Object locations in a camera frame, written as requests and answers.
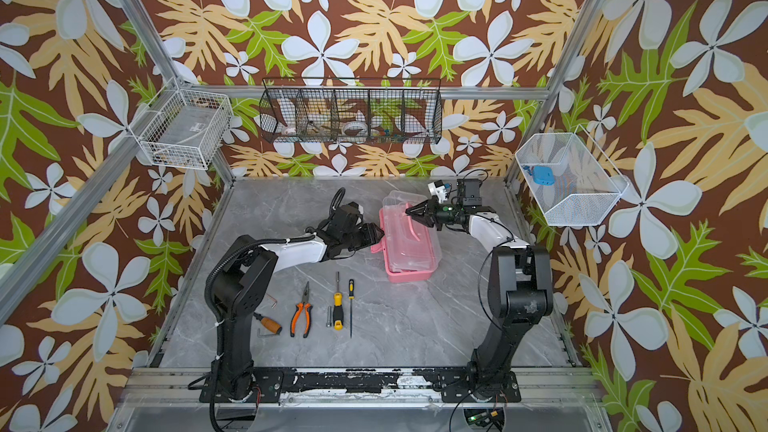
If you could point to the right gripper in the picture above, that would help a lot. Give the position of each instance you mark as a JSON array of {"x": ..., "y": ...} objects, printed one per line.
[{"x": 432, "y": 214}]

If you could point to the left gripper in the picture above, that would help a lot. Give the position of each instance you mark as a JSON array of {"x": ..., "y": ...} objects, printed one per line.
[{"x": 373, "y": 235}]

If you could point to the pink plastic tool box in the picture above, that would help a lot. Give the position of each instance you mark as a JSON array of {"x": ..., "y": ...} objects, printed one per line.
[{"x": 411, "y": 251}]

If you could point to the thin black yellow screwdriver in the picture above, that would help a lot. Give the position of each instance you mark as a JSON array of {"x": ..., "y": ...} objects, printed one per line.
[{"x": 351, "y": 296}]

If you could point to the yellow black nut driver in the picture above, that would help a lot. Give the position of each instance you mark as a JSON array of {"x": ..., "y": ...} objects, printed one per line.
[{"x": 337, "y": 311}]

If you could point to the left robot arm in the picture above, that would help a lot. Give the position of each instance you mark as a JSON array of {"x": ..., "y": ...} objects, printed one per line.
[{"x": 238, "y": 284}]

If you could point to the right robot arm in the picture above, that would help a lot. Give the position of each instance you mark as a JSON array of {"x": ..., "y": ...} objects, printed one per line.
[{"x": 519, "y": 295}]

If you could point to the blue object in basket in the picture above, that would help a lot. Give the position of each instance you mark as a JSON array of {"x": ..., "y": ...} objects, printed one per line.
[{"x": 543, "y": 175}]

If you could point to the orange handled pliers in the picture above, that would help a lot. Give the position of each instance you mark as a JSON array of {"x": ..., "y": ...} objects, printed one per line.
[{"x": 303, "y": 310}]

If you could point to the orange handled screwdriver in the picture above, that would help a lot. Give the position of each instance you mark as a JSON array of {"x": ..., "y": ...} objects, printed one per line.
[{"x": 269, "y": 324}]

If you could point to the black wire basket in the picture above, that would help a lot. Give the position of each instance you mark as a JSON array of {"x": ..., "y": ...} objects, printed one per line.
[{"x": 354, "y": 110}]

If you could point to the white wire basket right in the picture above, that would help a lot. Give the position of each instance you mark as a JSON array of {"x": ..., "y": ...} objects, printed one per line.
[{"x": 588, "y": 183}]

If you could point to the white wire basket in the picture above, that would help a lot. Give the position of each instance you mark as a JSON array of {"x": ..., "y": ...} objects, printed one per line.
[
  {"x": 185, "y": 128},
  {"x": 588, "y": 183}
]

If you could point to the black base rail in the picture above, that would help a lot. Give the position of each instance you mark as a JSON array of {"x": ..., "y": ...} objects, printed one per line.
[{"x": 360, "y": 384}]

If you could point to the white wire basket left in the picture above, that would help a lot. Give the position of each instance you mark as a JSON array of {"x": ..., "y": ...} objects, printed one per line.
[{"x": 185, "y": 128}]

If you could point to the aluminium frame post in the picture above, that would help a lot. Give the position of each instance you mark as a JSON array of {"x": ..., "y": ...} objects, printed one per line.
[{"x": 146, "y": 32}]

